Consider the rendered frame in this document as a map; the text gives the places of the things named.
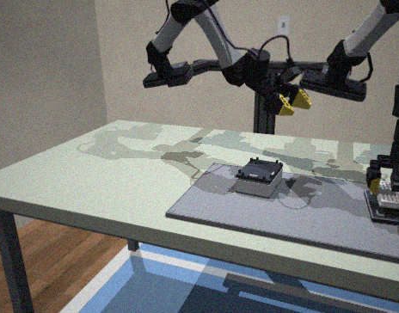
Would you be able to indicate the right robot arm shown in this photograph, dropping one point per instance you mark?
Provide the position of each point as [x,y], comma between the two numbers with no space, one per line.
[232,62]

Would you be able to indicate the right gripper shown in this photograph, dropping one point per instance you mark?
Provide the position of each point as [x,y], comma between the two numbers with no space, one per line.
[278,104]

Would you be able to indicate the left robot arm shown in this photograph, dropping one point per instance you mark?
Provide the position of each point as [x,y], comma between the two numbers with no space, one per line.
[351,52]

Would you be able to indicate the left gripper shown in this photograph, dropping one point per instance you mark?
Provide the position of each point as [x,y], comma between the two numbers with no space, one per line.
[373,173]

